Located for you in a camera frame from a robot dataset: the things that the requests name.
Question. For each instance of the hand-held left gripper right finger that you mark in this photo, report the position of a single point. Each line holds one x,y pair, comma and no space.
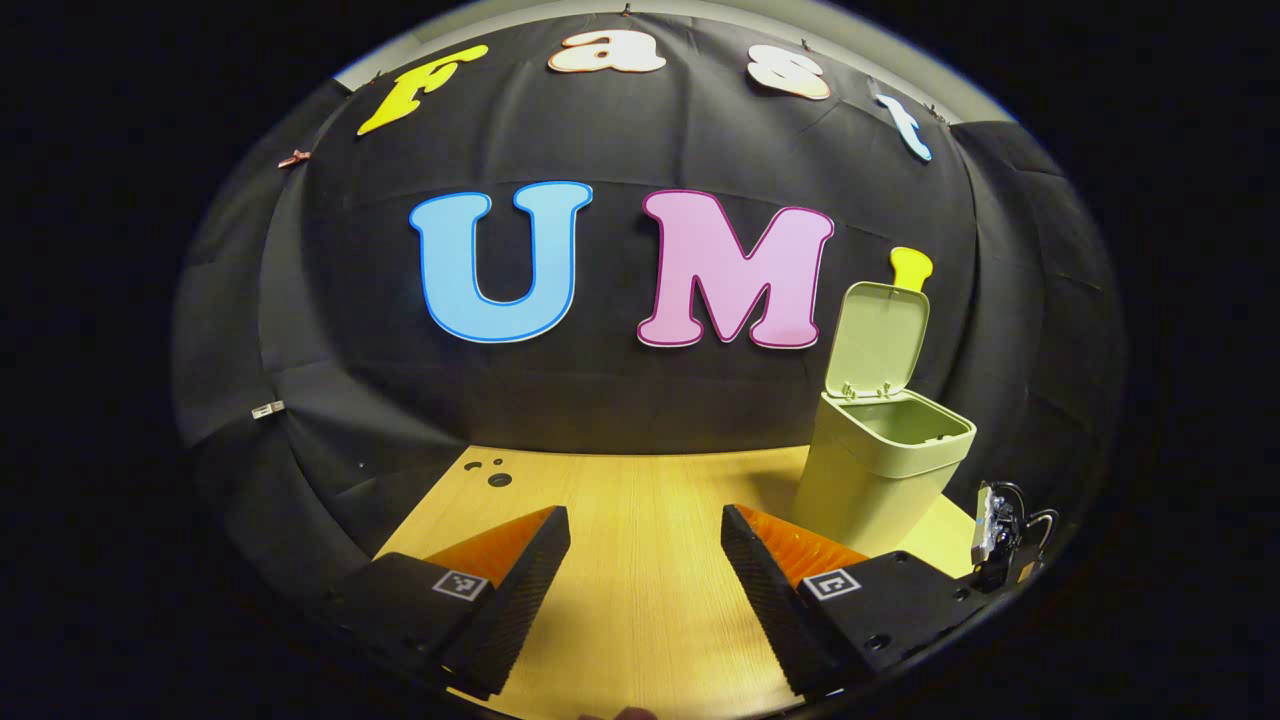
770,600

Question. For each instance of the silver cloth clip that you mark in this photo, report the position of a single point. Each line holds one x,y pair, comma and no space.
267,409

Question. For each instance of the pale green desktop garbage bin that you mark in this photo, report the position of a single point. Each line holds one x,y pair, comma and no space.
870,480

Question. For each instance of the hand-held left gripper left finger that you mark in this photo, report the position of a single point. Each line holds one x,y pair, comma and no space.
520,600

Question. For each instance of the copper cloth clip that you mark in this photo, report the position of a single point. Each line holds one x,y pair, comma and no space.
294,158

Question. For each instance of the black backdrop cloth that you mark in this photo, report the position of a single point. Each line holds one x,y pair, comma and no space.
620,130

